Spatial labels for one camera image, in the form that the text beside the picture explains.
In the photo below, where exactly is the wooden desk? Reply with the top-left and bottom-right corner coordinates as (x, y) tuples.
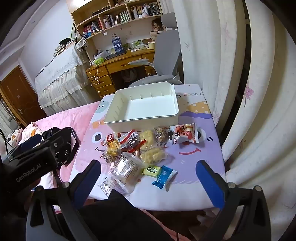
(86, 47), (158, 98)

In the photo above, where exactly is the grey office chair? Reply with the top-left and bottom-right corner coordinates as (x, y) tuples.
(128, 12), (184, 88)

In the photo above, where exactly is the person's black clothing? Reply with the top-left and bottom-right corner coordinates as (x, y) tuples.
(79, 190), (176, 241)

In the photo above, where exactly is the small clear packet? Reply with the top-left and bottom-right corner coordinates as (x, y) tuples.
(98, 176), (130, 197)

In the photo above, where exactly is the blue gift bag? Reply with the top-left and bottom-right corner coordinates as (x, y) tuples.
(112, 34), (126, 55)

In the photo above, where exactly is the blue snack packet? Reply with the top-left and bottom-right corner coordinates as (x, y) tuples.
(152, 166), (178, 191)

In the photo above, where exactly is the floral pouch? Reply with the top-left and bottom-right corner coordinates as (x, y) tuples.
(74, 37), (88, 51)

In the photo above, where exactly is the green candy packet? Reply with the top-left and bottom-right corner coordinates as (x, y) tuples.
(142, 165), (162, 178)

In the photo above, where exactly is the white plastic storage bin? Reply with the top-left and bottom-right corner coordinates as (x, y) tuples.
(104, 81), (179, 133)

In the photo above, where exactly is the cartoon printed bed table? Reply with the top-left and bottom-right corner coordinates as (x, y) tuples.
(69, 84), (226, 212)

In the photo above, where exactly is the pink bedspread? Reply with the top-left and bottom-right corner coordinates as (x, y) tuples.
(35, 102), (104, 186)

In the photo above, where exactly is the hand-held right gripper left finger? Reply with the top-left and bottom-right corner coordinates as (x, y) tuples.
(25, 159), (102, 241)

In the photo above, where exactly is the row of red books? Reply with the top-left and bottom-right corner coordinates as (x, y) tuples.
(83, 21), (103, 34)

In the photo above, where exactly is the red date packet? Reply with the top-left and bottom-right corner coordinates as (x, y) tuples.
(119, 130), (142, 154)

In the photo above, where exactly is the doll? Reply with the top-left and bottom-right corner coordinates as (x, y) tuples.
(151, 19), (165, 33)

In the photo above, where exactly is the white floral curtain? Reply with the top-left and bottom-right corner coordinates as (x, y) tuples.
(172, 0), (296, 241)

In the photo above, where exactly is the wooden door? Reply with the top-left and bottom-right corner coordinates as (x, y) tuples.
(0, 65), (47, 127)

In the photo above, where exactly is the small red snack packet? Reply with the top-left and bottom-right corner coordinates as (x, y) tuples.
(103, 133), (118, 146)

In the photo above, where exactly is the stack of books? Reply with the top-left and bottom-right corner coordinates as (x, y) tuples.
(54, 44), (70, 57)

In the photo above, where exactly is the row of green white books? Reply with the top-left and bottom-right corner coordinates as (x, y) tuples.
(114, 10), (129, 24)

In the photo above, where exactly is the red white apple snack packet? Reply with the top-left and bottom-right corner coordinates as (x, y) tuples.
(170, 123), (200, 144)

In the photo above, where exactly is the wooden bookshelf hutch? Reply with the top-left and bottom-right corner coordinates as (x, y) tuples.
(67, 0), (167, 58)

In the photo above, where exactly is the large clear printed packet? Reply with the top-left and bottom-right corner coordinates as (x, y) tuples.
(111, 153), (145, 186)

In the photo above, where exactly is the row of dark books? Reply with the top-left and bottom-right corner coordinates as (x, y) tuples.
(129, 2), (161, 19)

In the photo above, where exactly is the clear mixed nut packet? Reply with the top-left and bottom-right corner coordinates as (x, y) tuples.
(154, 126), (171, 147)

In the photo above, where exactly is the white charging cable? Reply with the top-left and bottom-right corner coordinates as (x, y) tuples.
(86, 59), (102, 85)

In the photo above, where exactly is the brown candy packet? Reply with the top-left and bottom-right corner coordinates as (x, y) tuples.
(100, 154), (121, 164)

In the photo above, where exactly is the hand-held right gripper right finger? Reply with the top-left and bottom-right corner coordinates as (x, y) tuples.
(195, 160), (271, 241)

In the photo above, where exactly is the lace cloth covered furniture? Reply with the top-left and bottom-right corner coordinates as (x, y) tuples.
(35, 45), (93, 116)

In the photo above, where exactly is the dark window frame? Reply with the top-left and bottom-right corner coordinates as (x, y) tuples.
(216, 0), (255, 149)

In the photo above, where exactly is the yellow cracker packet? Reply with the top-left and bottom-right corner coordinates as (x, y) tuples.
(105, 148), (122, 158)

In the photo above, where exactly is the black camera bag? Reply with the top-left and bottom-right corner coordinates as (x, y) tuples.
(42, 126), (80, 166)

